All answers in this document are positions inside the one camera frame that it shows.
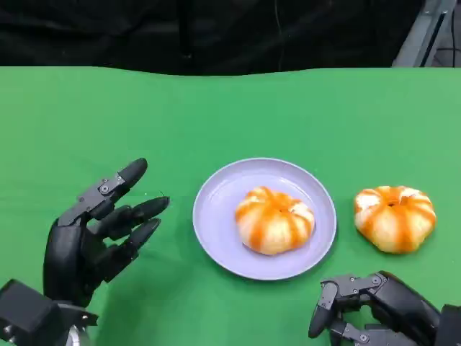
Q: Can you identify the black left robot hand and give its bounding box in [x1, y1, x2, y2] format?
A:
[42, 157, 171, 308]

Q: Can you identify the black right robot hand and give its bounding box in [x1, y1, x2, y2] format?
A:
[308, 270, 442, 346]

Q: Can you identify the orange and white bread roll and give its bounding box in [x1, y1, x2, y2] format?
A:
[353, 185, 437, 254]
[234, 185, 316, 256]

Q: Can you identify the lilac plate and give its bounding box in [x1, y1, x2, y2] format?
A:
[192, 157, 338, 281]

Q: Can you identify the green table cloth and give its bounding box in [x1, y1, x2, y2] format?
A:
[0, 66, 461, 346]

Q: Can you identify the black backdrop curtain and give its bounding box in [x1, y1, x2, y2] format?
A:
[0, 0, 426, 76]

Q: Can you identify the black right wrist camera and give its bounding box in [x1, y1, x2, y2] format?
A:
[435, 304, 461, 346]

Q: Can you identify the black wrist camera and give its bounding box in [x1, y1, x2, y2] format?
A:
[435, 304, 461, 346]
[0, 278, 99, 346]

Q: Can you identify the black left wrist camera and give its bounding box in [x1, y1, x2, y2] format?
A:
[0, 278, 99, 346]

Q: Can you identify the grey metal frame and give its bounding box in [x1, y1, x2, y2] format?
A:
[391, 0, 461, 68]

